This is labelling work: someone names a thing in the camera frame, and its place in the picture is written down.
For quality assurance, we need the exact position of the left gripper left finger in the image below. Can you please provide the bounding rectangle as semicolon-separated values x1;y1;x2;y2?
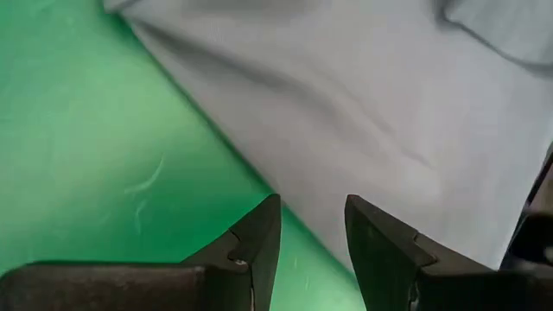
0;193;283;311

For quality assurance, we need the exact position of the grey garment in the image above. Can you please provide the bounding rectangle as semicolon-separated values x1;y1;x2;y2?
102;0;553;271

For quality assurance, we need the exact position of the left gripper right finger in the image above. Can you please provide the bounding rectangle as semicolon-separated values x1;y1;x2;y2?
344;194;553;311

